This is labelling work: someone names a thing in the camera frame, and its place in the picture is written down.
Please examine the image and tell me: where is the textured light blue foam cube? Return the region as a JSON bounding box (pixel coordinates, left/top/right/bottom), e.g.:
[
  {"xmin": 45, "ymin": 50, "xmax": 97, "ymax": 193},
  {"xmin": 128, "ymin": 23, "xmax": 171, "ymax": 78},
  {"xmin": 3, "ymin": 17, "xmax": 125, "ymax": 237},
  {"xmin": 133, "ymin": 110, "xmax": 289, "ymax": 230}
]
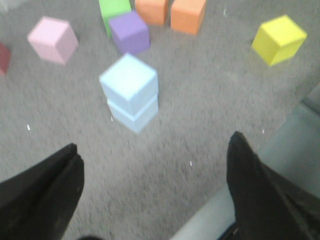
[{"xmin": 99, "ymin": 53, "xmax": 159, "ymax": 116}]

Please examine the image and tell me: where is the orange textured foam cube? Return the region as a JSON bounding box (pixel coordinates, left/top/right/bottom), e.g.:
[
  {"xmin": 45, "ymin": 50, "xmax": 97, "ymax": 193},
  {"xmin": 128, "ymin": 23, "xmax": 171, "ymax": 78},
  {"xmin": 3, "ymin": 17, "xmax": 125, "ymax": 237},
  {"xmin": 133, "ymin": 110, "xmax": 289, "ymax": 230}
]
[{"xmin": 170, "ymin": 0, "xmax": 207, "ymax": 35}]

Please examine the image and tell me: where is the yellow foam cube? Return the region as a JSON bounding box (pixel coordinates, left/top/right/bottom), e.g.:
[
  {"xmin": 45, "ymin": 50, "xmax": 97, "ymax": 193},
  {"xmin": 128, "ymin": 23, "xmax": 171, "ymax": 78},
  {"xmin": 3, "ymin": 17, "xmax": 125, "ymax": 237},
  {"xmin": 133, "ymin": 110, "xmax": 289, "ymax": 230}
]
[{"xmin": 251, "ymin": 14, "xmax": 308, "ymax": 67}]

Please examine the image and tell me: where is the smooth light blue foam cube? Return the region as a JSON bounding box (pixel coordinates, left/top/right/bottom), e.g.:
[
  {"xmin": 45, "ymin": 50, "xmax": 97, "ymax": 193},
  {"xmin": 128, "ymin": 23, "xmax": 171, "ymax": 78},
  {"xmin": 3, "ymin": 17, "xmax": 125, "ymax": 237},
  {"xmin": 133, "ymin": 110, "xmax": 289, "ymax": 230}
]
[{"xmin": 107, "ymin": 95, "xmax": 159, "ymax": 134}]

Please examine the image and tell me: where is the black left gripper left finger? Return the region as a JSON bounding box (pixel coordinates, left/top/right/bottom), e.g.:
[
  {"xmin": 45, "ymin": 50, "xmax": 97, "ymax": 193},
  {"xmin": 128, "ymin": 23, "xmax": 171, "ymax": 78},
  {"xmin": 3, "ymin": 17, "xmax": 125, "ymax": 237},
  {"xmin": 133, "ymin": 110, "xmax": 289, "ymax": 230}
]
[{"xmin": 0, "ymin": 143, "xmax": 85, "ymax": 240}]

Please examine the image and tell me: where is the red foam cube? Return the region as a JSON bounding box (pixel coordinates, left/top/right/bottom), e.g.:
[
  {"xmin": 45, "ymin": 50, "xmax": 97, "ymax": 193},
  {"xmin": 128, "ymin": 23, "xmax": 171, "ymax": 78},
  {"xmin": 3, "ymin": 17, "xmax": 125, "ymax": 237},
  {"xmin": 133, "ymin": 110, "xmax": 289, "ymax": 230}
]
[{"xmin": 0, "ymin": 42, "xmax": 11, "ymax": 76}]

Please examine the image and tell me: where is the purple smooth foam cube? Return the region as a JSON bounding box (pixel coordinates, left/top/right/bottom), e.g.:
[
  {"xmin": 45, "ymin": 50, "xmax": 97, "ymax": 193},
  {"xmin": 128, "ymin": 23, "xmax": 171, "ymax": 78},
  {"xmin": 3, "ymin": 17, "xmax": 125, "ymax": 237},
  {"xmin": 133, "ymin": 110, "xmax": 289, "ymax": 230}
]
[{"xmin": 108, "ymin": 10, "xmax": 151, "ymax": 55}]

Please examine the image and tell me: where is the pink foam cube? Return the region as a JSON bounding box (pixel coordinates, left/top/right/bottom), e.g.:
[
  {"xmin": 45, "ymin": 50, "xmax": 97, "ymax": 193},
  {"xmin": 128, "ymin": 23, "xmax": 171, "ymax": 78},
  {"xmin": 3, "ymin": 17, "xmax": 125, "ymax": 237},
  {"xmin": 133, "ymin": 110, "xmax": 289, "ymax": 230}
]
[{"xmin": 27, "ymin": 16, "xmax": 79, "ymax": 65}]

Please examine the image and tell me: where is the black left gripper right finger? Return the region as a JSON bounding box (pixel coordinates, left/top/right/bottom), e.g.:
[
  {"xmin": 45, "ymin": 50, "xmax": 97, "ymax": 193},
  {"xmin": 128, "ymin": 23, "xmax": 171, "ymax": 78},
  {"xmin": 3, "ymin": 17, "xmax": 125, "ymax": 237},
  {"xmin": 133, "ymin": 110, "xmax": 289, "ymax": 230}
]
[{"xmin": 226, "ymin": 131, "xmax": 320, "ymax": 240}]

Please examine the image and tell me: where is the green foam cube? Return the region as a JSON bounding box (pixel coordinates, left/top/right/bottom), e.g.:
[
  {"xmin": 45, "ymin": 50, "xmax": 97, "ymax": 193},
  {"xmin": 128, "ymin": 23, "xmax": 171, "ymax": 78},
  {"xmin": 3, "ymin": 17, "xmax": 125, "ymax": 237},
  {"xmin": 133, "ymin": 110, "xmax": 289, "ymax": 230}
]
[{"xmin": 98, "ymin": 0, "xmax": 132, "ymax": 37}]

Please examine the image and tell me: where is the orange dented foam cube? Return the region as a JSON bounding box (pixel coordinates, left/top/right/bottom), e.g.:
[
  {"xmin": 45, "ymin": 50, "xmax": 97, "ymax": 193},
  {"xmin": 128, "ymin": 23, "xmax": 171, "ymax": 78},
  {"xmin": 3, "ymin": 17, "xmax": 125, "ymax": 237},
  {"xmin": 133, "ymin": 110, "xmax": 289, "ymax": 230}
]
[{"xmin": 135, "ymin": 0, "xmax": 169, "ymax": 26}]

